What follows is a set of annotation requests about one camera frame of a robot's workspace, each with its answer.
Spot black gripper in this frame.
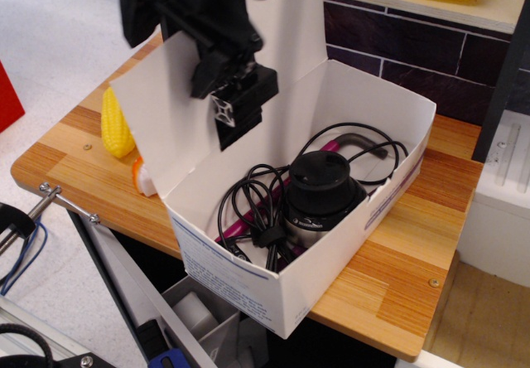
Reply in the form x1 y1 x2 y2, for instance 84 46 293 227
119 0 264 99

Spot white cardboard box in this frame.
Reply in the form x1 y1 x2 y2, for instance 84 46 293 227
111 0 436 338

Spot black aluminium extrusion block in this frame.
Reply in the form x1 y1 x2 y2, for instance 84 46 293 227
211 65 279 151

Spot yellow toy corn on table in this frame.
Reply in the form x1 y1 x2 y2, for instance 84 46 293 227
101 87 136 158

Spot white orange cheese wedge toy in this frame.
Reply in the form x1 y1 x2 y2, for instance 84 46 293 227
132 157 157 197

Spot red box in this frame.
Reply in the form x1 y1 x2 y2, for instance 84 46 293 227
0 64 26 132

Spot black 3D mouse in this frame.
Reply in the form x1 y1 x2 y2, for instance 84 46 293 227
282 151 368 249

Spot metal clamp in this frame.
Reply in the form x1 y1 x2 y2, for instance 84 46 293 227
1 182 100 254

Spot grey plastic bin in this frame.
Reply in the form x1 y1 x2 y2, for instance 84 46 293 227
162 276 240 367

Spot wooden shelf board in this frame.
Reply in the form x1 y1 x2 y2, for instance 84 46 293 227
321 0 527 34

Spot black mouse cable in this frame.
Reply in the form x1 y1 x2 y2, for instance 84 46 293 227
216 122 410 274

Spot blue cable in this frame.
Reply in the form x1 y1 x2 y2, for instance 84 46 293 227
0 214 49 297

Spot blue black tool handle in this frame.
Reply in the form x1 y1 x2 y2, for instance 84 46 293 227
137 319 190 368

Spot black braided cable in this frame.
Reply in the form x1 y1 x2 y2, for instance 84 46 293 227
0 322 55 368

